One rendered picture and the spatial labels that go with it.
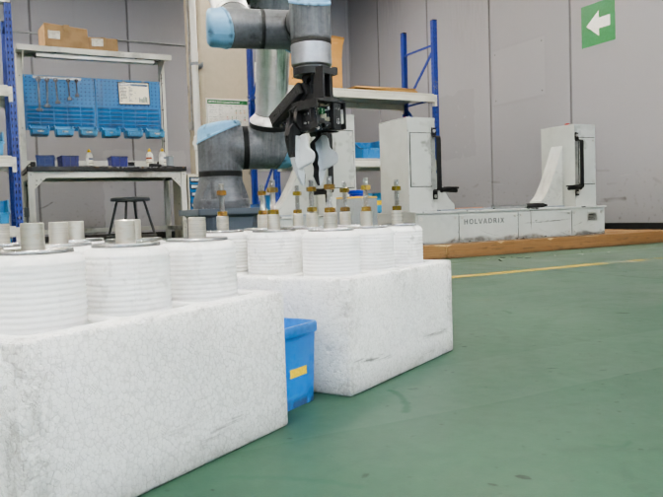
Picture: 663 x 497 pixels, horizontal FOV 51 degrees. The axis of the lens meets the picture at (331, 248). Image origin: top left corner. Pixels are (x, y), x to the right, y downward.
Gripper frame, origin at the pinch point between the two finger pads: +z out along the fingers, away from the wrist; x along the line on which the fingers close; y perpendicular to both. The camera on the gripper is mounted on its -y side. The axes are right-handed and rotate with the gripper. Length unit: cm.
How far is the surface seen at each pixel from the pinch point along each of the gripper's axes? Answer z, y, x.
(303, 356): 27.4, 22.4, -20.7
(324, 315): 22.2, 20.4, -14.8
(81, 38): -163, -544, 181
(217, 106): -113, -549, 330
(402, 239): 11.9, 12.6, 11.7
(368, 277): 16.9, 23.0, -7.5
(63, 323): 16, 35, -60
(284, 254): 13.3, 8.4, -12.8
